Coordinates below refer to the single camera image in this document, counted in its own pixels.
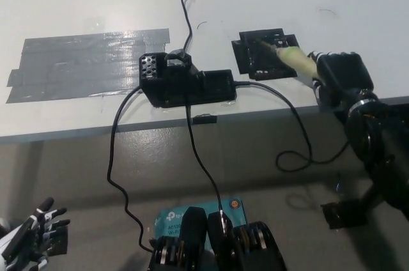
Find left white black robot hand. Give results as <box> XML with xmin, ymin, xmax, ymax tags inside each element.
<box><xmin>0</xmin><ymin>197</ymin><xmax>71</xmax><ymax>271</ymax></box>

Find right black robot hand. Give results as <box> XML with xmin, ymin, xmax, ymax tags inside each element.
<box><xmin>308</xmin><ymin>50</ymin><xmax>376</xmax><ymax>112</ymax></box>

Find black soldering iron cable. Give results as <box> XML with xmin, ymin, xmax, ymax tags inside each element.
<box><xmin>235</xmin><ymin>81</ymin><xmax>351</xmax><ymax>173</ymax></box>

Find black soldering station base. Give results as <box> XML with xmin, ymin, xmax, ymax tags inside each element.
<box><xmin>139</xmin><ymin>49</ymin><xmax>237</xmax><ymax>109</ymax></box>

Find black robot torso blocks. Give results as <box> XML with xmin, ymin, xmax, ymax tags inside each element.
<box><xmin>147</xmin><ymin>206</ymin><xmax>287</xmax><ymax>271</ymax></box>

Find black slanted stand leg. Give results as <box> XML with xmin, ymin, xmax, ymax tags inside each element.
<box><xmin>360</xmin><ymin>180</ymin><xmax>388</xmax><ymax>212</ymax></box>

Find black taped stand foot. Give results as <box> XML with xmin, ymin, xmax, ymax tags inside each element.
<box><xmin>321</xmin><ymin>199</ymin><xmax>369</xmax><ymax>230</ymax></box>

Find small black tape strip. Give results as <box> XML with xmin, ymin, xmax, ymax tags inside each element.
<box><xmin>193</xmin><ymin>113</ymin><xmax>217</xmax><ymax>125</ymax></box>

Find teal tp-link box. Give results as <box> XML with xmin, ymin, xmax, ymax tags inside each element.
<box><xmin>155</xmin><ymin>199</ymin><xmax>250</xmax><ymax>252</ymax></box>

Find black wavy power cable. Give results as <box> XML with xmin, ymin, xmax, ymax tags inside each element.
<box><xmin>107</xmin><ymin>88</ymin><xmax>156</xmax><ymax>254</ymax></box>

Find long thin black cable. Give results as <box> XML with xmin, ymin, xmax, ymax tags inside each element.
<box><xmin>180</xmin><ymin>0</ymin><xmax>228</xmax><ymax>236</ymax></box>

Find grey duct tape patch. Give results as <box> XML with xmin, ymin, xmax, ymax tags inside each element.
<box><xmin>5</xmin><ymin>27</ymin><xmax>172</xmax><ymax>104</ymax></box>

